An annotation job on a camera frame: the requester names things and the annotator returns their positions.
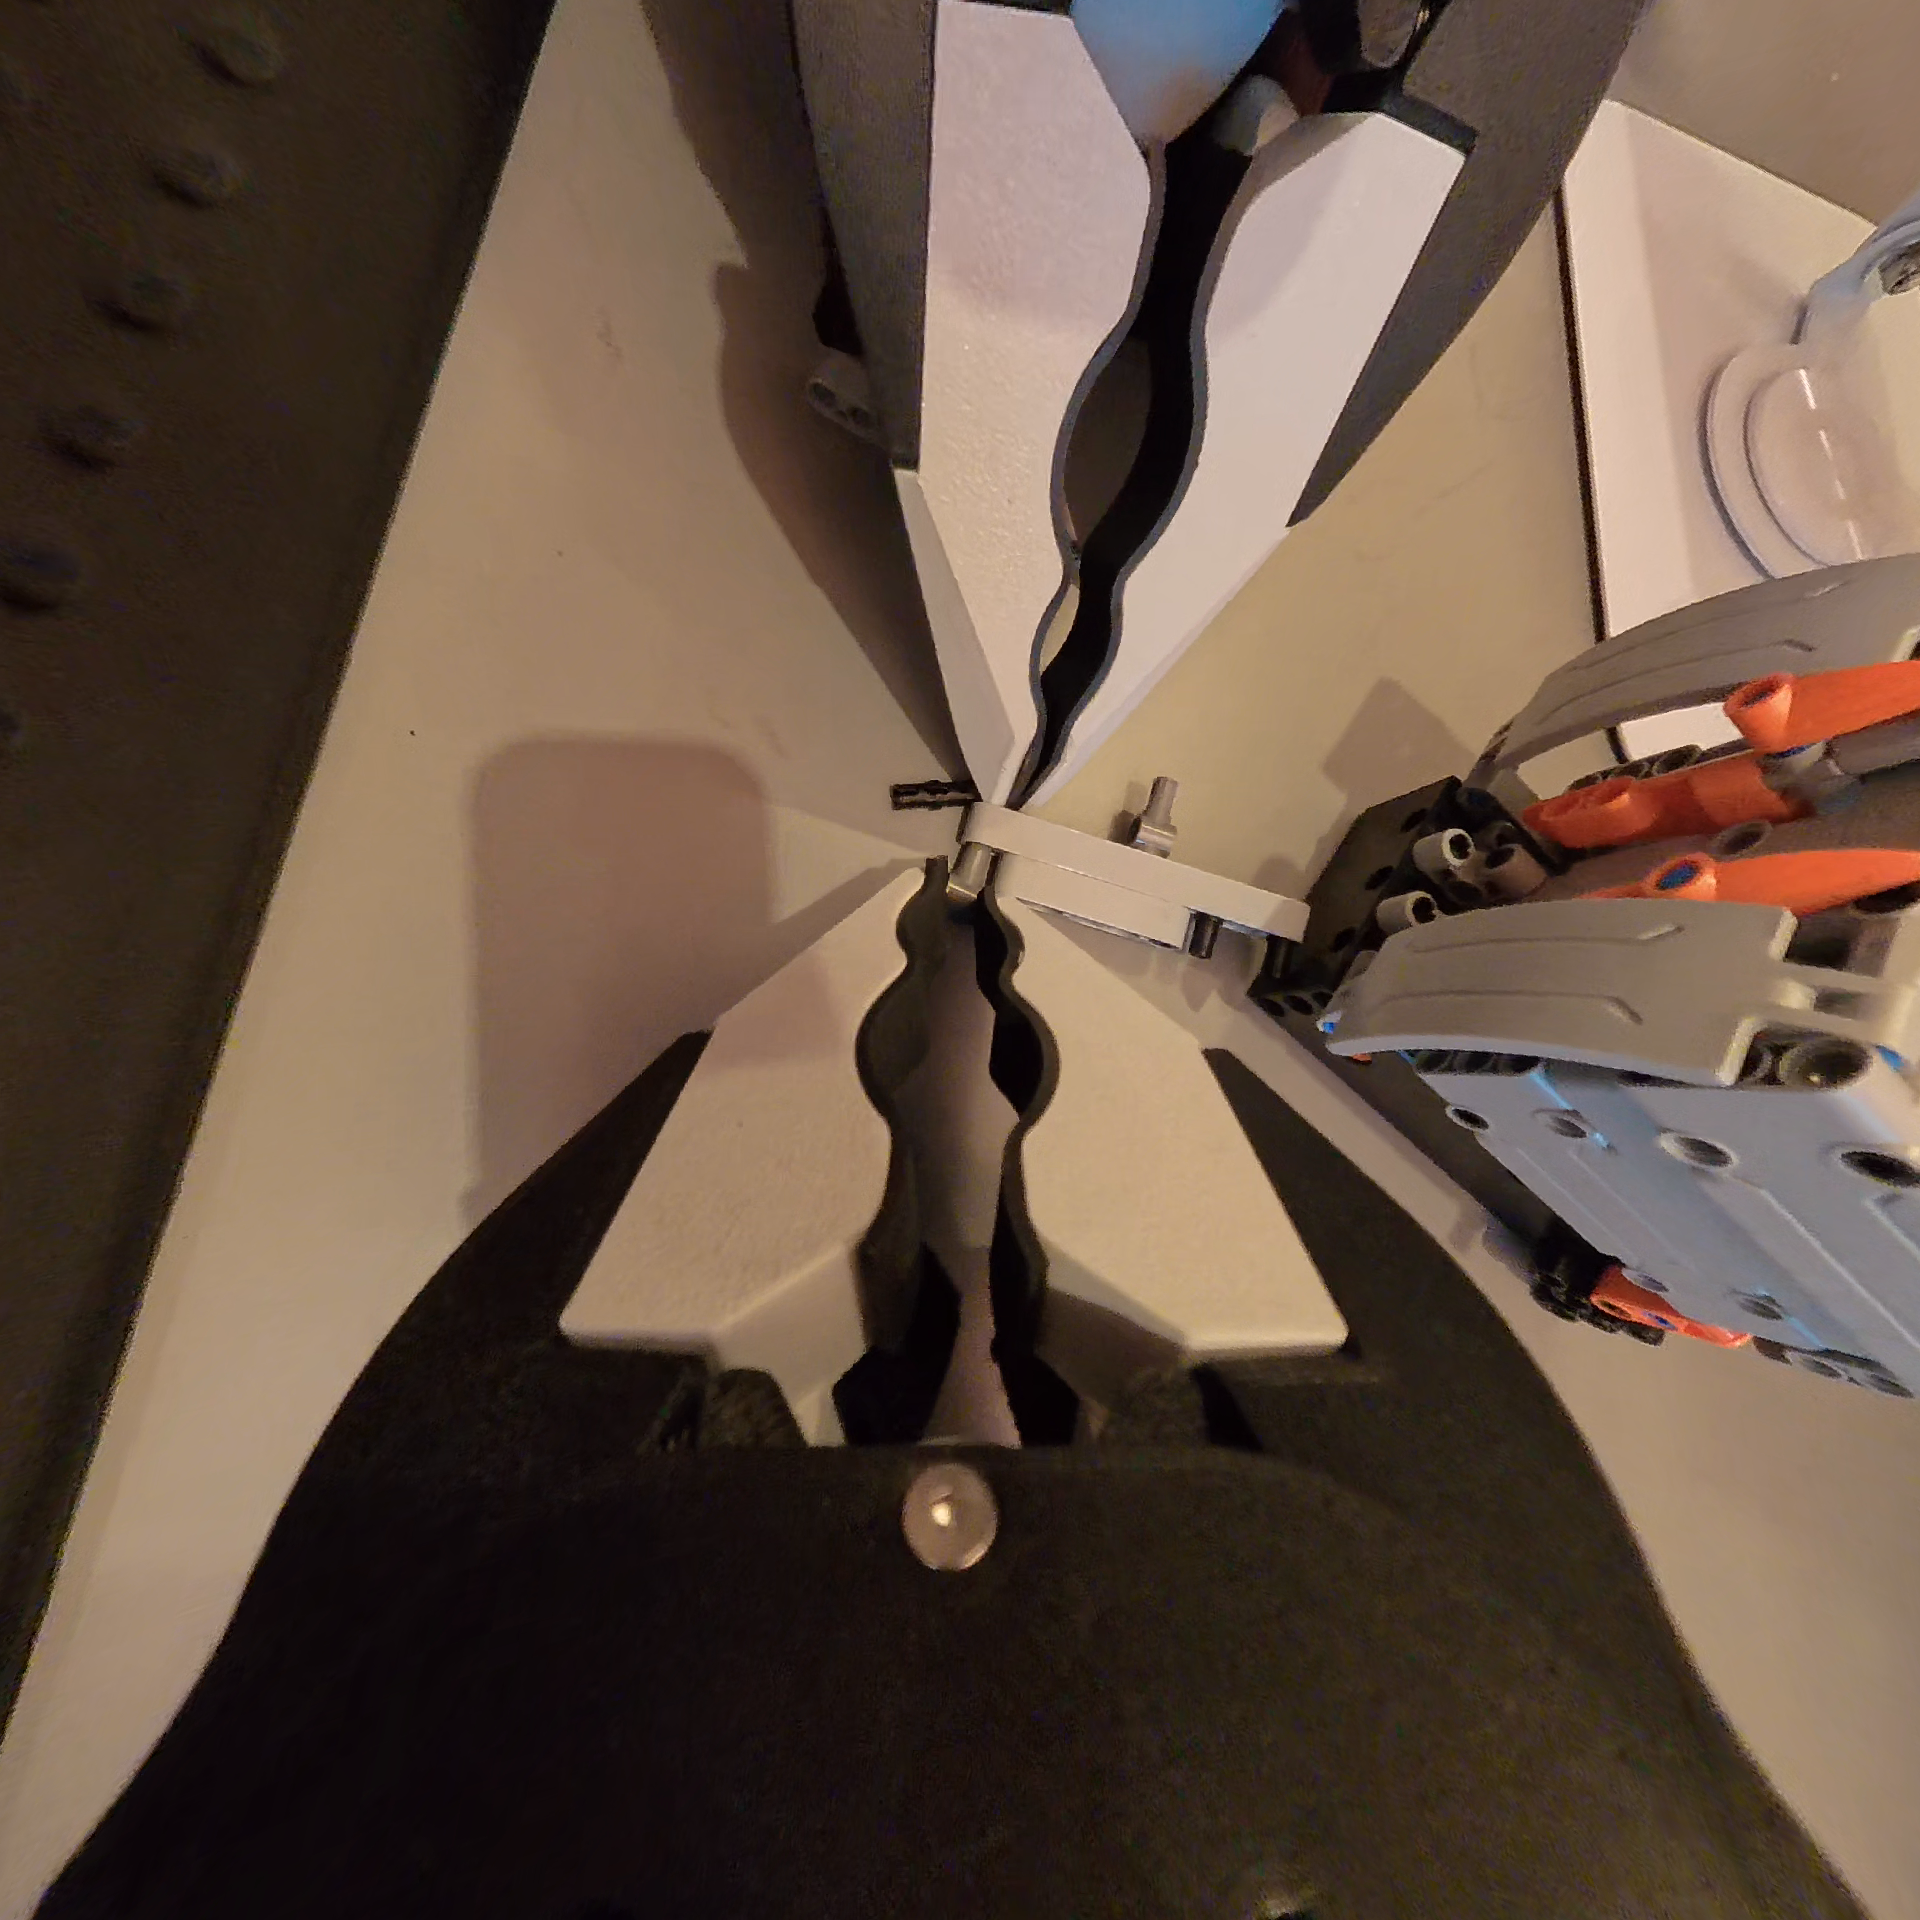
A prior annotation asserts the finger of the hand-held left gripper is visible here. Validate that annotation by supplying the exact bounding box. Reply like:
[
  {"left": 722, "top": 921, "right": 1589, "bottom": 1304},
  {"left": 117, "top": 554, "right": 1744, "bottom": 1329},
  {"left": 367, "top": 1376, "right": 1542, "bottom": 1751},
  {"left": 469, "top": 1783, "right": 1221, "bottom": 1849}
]
[
  {"left": 1017, "top": 108, "right": 1483, "bottom": 819},
  {"left": 894, "top": 0, "right": 1167, "bottom": 811}
]

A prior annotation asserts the white round stand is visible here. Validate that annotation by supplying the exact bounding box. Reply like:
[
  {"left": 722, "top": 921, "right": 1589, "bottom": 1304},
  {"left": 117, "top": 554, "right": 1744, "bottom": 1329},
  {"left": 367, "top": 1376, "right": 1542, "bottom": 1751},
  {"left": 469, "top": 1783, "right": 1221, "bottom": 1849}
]
[{"left": 1703, "top": 202, "right": 1920, "bottom": 578}]

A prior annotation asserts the white rounded board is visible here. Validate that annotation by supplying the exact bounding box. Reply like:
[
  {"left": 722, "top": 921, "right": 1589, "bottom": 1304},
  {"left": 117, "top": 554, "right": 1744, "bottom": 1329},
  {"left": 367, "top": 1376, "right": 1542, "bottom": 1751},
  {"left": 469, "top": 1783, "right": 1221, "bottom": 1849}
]
[{"left": 1551, "top": 96, "right": 1920, "bottom": 768}]

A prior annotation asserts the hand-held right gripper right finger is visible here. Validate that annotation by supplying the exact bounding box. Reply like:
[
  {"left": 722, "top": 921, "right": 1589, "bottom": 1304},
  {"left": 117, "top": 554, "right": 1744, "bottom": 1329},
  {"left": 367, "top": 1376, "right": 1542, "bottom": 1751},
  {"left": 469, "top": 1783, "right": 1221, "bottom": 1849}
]
[{"left": 970, "top": 892, "right": 1353, "bottom": 1450}]

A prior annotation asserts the grey orange toy brick vehicle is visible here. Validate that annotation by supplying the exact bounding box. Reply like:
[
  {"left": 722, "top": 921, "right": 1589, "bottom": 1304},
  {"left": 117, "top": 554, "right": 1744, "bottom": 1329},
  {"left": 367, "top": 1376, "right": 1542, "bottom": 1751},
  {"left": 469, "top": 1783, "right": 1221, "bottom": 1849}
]
[{"left": 1251, "top": 555, "right": 1920, "bottom": 1403}]

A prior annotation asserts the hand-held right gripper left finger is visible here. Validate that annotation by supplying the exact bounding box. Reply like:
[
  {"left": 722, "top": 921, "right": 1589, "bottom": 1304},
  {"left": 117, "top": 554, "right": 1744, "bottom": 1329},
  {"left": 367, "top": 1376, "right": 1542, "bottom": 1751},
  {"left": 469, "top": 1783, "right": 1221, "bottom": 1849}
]
[{"left": 558, "top": 858, "right": 976, "bottom": 1450}]

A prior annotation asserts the black perforated panel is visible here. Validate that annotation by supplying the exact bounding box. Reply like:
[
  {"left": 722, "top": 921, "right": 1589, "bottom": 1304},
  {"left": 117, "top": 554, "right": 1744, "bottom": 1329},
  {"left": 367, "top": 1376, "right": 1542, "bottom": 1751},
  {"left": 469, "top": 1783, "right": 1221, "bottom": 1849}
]
[{"left": 0, "top": 0, "right": 558, "bottom": 1697}]

